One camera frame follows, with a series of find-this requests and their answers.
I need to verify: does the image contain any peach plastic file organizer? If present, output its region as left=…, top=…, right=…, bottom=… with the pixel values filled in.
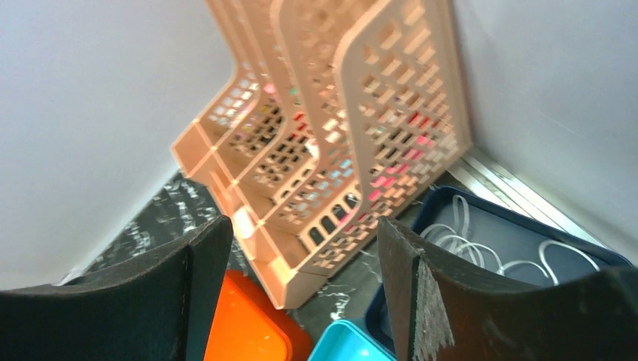
left=172, top=1, right=472, bottom=309

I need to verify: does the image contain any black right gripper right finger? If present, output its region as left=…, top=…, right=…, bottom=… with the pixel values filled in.
left=378, top=217, right=637, bottom=360

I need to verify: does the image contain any dark blue square tray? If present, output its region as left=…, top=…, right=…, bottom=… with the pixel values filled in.
left=364, top=187, right=635, bottom=356

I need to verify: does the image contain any white thin cable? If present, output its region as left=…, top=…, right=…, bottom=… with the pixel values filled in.
left=420, top=195, right=602, bottom=287

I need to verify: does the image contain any light blue square tray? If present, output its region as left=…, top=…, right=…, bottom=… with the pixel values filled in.
left=308, top=319, right=396, bottom=361

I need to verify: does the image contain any orange square tray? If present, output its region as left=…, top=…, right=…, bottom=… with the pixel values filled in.
left=204, top=269, right=314, bottom=361

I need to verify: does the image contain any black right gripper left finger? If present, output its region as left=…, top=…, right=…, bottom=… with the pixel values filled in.
left=1, top=216, right=233, bottom=360

